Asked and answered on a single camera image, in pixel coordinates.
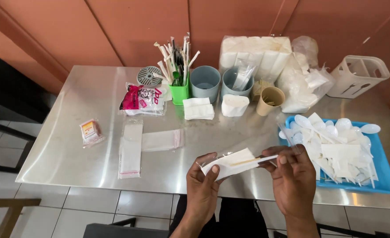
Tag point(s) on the person's left hand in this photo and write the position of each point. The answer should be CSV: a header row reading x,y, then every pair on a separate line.
x,y
200,191

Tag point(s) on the person's right hand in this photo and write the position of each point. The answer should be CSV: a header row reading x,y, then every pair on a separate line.
x,y
294,188

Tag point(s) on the long clear resealable bags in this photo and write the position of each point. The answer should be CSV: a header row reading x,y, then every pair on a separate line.
x,y
130,152

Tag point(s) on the pink and white packet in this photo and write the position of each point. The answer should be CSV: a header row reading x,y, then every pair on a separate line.
x,y
143,99

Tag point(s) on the bundle of wrapped straws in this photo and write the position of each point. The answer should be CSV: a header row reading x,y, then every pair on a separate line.
x,y
176,61

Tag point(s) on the folded white tissue roll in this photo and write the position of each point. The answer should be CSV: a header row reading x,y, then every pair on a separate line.
x,y
234,105

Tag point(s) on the green plastic straw holder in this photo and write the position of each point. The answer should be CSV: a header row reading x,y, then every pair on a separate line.
x,y
180,92

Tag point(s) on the clear resealable bag red strip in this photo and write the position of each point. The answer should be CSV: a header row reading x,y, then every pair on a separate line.
x,y
163,140

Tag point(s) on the cream plastic cutlery holder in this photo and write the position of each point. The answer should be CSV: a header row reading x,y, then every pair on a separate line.
x,y
358,76

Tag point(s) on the wooden chair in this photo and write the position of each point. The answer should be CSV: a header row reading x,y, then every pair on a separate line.
x,y
6,215

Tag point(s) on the dark chair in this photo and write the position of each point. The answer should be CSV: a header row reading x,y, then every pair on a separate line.
x,y
122,229

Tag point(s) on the grey cup with clear bags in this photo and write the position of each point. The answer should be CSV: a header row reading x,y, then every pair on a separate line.
x,y
236,82

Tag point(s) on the pile of white cutlery packs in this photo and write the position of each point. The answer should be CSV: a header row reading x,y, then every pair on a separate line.
x,y
337,148

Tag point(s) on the clear bag of white napkins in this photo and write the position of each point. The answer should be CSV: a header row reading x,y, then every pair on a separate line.
x,y
302,82

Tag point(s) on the clear bag with napkin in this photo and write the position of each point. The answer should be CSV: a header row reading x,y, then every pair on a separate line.
x,y
229,163

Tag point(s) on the stack of white napkins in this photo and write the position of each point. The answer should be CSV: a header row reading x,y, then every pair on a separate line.
x,y
198,108

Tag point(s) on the grey plastic cup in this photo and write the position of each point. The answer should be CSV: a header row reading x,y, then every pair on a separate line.
x,y
205,83

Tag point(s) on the black table frame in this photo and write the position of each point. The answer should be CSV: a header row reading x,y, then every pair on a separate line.
x,y
6,138

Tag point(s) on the beige paper cup with toothpicks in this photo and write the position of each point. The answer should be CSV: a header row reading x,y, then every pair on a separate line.
x,y
270,100

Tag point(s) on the blue plastic tray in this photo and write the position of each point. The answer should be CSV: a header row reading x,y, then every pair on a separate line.
x,y
385,175

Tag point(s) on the clear packet of toothpicks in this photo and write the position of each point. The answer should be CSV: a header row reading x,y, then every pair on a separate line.
x,y
258,88

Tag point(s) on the person's black trousers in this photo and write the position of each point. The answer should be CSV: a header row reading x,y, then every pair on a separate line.
x,y
238,216

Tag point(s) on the round grey drain cover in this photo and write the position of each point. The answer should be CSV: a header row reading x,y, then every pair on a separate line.
x,y
148,75

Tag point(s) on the small red and yellow packet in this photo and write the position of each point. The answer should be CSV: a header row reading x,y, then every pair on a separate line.
x,y
90,132

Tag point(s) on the large pack of white tissues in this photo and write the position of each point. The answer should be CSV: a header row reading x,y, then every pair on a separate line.
x,y
254,54

